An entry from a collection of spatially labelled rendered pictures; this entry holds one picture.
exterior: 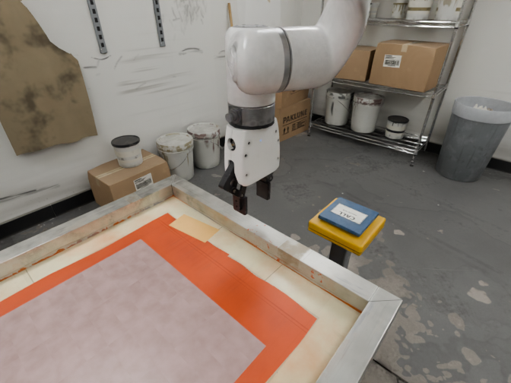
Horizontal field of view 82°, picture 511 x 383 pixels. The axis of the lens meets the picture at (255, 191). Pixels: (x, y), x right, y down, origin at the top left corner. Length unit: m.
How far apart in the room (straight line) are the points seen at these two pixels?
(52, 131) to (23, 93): 0.28
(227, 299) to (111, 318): 0.18
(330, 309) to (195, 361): 0.22
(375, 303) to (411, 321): 1.32
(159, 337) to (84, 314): 0.13
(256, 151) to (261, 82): 0.15
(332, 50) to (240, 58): 0.11
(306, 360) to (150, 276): 0.30
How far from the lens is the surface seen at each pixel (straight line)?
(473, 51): 3.48
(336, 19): 0.39
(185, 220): 0.68
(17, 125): 2.36
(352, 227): 0.66
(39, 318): 0.60
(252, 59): 0.35
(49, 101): 2.38
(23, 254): 0.69
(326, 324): 0.50
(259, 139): 0.48
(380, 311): 0.50
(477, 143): 3.08
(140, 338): 0.51
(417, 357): 1.71
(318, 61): 0.39
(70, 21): 2.46
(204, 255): 0.59
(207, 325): 0.50
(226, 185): 0.49
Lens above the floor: 1.37
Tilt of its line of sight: 33 degrees down
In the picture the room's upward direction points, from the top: straight up
